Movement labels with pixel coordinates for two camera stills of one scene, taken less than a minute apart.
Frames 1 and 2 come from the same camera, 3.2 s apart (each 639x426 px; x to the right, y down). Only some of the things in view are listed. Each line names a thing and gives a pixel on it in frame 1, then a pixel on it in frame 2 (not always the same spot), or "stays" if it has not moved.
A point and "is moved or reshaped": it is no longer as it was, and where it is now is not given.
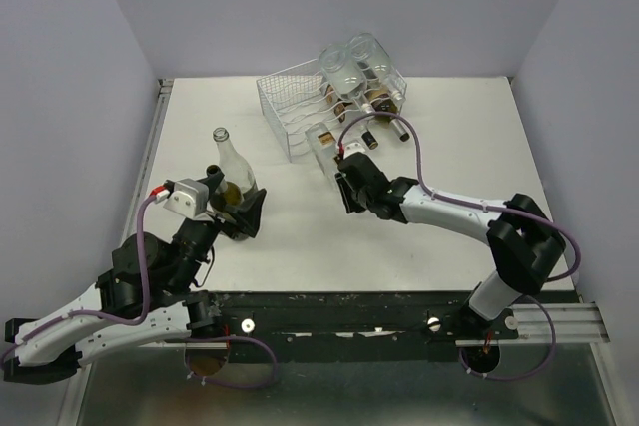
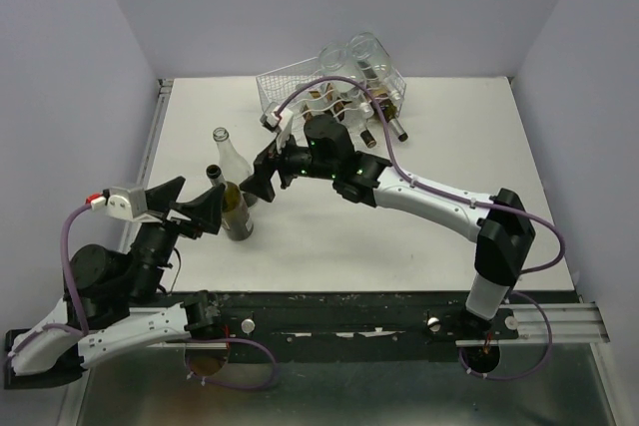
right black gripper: [349, 203] → [267, 163]
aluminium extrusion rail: [573, 322] stays
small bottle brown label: [324, 147] is moved or reshaped
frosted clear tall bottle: [235, 169] stays
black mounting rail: [351, 325] stays
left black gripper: [250, 212] → [205, 211]
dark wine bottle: [226, 198] stays
